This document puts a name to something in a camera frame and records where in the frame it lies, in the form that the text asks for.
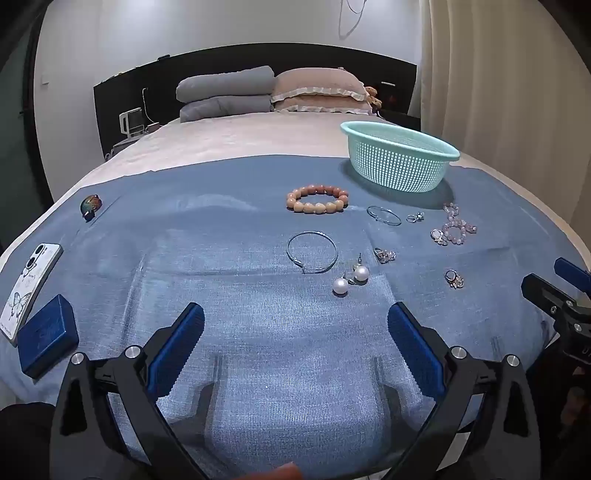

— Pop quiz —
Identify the pink ruffled pillow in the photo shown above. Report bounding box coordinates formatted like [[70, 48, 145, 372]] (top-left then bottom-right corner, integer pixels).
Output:
[[271, 68, 370, 103], [272, 97, 374, 114]]

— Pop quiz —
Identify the beige curtain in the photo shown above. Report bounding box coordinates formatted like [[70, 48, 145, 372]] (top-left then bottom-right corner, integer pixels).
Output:
[[418, 0, 591, 259]]

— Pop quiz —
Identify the person's dark clothing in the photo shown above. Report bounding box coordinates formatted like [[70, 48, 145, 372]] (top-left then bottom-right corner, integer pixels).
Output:
[[0, 401, 61, 480]]

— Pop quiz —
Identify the orange bead bracelet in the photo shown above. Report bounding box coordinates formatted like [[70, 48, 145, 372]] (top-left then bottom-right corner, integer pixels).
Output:
[[285, 184, 349, 215]]

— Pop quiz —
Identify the blue cloth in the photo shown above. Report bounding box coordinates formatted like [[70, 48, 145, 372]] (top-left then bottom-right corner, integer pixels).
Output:
[[0, 152, 591, 476]]

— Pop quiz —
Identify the blue jewelry box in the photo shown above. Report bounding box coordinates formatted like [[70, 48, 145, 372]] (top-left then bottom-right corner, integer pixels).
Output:
[[17, 294, 79, 380]]

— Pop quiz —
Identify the grey pillow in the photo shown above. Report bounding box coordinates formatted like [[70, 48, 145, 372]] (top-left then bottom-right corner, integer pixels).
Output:
[[175, 65, 276, 104], [179, 95, 273, 123]]

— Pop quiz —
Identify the black nightstand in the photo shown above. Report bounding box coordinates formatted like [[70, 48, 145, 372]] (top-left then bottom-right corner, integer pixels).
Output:
[[376, 108, 422, 131]]

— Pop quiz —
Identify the white bedside device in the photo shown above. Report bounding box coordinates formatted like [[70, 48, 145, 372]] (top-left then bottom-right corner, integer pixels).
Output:
[[119, 107, 145, 138]]

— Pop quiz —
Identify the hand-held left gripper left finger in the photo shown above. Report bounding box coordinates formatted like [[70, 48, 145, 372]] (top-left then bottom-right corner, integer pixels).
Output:
[[50, 302, 206, 480]]

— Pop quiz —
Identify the hanging wall cable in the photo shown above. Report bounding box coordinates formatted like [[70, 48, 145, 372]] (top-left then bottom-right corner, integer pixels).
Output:
[[338, 0, 370, 40]]

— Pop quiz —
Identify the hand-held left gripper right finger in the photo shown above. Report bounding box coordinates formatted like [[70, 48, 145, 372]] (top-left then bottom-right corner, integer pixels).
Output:
[[387, 302, 542, 480]]

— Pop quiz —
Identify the black headboard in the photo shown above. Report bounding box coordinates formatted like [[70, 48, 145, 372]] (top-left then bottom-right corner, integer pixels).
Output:
[[93, 46, 419, 160]]

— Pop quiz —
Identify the pink crystal bracelet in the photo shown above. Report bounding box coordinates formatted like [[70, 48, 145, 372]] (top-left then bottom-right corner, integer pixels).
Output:
[[430, 202, 478, 247]]

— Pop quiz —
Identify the teal plastic basket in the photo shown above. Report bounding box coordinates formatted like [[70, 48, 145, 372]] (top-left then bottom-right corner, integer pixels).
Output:
[[340, 121, 461, 193]]

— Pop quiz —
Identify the large silver hoop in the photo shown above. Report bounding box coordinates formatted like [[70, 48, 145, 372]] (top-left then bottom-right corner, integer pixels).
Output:
[[286, 232, 339, 274]]

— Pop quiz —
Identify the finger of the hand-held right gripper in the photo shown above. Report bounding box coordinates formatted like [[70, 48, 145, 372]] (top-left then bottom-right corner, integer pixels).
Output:
[[554, 257, 591, 296], [522, 273, 575, 317]]

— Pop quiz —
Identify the thin silver bangle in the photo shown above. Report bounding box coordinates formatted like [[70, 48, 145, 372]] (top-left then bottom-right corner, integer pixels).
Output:
[[367, 205, 402, 227]]

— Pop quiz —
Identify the white butterfly phone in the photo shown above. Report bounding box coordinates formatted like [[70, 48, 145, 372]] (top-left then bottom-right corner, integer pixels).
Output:
[[0, 242, 64, 348]]

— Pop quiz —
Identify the person's left hand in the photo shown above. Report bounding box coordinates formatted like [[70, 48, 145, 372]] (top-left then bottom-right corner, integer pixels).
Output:
[[245, 463, 305, 480]]

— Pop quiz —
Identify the bed with beige sheet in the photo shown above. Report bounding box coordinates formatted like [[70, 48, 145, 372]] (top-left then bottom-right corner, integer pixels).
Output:
[[0, 111, 591, 416]]

